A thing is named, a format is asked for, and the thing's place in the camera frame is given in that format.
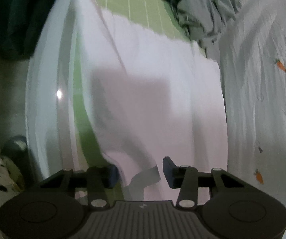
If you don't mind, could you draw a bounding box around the grey-blue crumpled garment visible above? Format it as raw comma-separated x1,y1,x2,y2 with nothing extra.
164,0,242,49

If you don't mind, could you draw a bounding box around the light green carrot-print shirt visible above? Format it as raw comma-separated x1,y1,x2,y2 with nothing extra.
208,0,286,238

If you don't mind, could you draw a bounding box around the white garment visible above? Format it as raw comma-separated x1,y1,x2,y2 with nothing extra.
74,0,227,201

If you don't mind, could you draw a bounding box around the green checked mat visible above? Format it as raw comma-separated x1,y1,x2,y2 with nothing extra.
71,0,206,202

